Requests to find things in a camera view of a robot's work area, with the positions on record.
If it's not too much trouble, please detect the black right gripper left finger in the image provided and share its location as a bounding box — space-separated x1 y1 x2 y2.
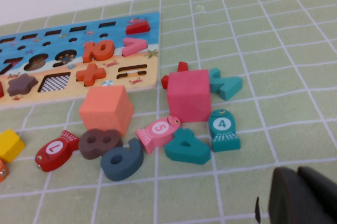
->
267 167 330 224

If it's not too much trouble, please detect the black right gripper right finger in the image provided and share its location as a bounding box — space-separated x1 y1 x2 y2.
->
297 166 337 224

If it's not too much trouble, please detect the teal number four piece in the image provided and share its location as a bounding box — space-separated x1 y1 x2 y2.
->
164 128 211 166

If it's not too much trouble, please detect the teal number two piece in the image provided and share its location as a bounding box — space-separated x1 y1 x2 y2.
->
209 67 243 101

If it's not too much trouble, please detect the dark blue number nine piece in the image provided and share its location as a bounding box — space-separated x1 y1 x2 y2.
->
100 137 145 182

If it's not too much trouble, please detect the red less-than sign piece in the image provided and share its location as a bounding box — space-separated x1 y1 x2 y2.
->
161 61 189 90

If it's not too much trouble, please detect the blue wooden puzzle board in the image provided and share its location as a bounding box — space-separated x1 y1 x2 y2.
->
0 11 161 111

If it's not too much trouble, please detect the brown number eight piece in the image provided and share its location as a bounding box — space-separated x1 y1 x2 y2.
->
78 128 124 160

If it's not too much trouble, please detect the pink greater-than sign piece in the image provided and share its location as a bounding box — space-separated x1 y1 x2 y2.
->
122 37 150 57

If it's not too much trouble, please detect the red minus sign piece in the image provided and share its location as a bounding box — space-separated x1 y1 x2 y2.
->
125 21 151 35

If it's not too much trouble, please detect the orange plus sign piece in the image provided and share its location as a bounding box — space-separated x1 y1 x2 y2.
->
75 63 107 87

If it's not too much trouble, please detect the orange number ten piece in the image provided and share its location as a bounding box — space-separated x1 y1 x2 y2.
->
82 39 116 64

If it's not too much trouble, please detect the yellow pentagon piece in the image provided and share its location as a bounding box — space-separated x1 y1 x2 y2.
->
0 129 26 164

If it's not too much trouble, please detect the brown star piece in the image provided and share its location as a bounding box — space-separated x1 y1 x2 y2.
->
7 73 39 97

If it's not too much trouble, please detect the teal fish number four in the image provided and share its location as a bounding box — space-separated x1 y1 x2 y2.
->
209 108 242 153

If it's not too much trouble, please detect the deep pink cube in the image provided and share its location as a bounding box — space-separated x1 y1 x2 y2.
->
167 69 211 124

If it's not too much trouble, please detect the pink fish number five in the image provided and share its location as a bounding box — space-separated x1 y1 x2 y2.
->
135 115 182 155

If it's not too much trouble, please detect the green grid tablecloth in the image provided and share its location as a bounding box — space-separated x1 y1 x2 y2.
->
0 0 337 224

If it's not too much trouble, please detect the orange cube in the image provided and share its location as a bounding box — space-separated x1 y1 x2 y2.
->
78 85 134 138

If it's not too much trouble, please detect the red fish number seven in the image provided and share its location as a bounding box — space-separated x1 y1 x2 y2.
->
35 130 80 172

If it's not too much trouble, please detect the orange fish number ten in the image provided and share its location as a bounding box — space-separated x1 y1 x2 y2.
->
0 158 9 182

